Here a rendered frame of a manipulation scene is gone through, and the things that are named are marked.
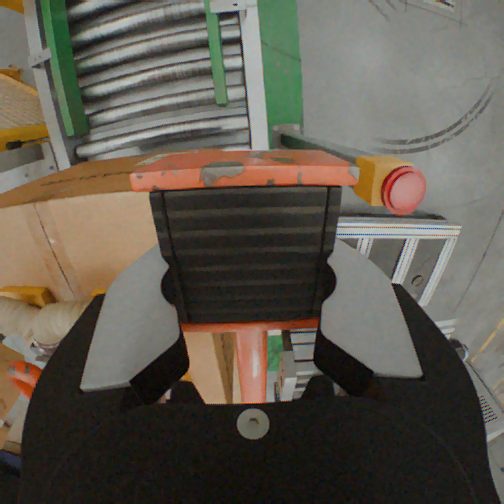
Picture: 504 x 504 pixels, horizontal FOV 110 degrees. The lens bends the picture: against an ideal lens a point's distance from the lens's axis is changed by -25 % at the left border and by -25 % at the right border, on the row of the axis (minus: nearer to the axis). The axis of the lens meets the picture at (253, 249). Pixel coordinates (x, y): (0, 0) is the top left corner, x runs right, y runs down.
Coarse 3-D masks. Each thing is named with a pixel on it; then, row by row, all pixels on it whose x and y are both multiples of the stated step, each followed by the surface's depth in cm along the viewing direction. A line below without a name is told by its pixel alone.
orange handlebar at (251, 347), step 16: (240, 336) 14; (256, 336) 14; (240, 352) 15; (256, 352) 15; (16, 368) 18; (32, 368) 19; (240, 368) 16; (256, 368) 16; (16, 384) 19; (32, 384) 19; (240, 384) 18; (256, 384) 17; (256, 400) 19
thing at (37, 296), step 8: (8, 288) 28; (16, 288) 28; (24, 288) 29; (32, 288) 29; (40, 288) 29; (8, 296) 28; (16, 296) 28; (24, 296) 28; (32, 296) 28; (40, 296) 28; (48, 296) 29; (32, 304) 29; (40, 304) 29; (32, 344) 29; (40, 352) 30
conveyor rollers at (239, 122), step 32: (96, 0) 45; (128, 0) 48; (192, 0) 49; (96, 32) 50; (192, 32) 53; (224, 32) 54; (96, 64) 55; (192, 64) 58; (224, 64) 59; (96, 96) 61; (160, 96) 63; (192, 96) 63; (160, 128) 67; (192, 128) 67; (224, 128) 68
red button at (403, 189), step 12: (396, 168) 29; (408, 168) 28; (384, 180) 30; (396, 180) 28; (408, 180) 28; (420, 180) 28; (384, 192) 30; (396, 192) 29; (408, 192) 29; (420, 192) 29; (384, 204) 31; (396, 204) 30; (408, 204) 30
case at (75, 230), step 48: (48, 192) 27; (96, 192) 24; (144, 192) 24; (0, 240) 25; (48, 240) 26; (96, 240) 26; (144, 240) 26; (0, 288) 29; (48, 288) 29; (96, 288) 30; (192, 336) 34
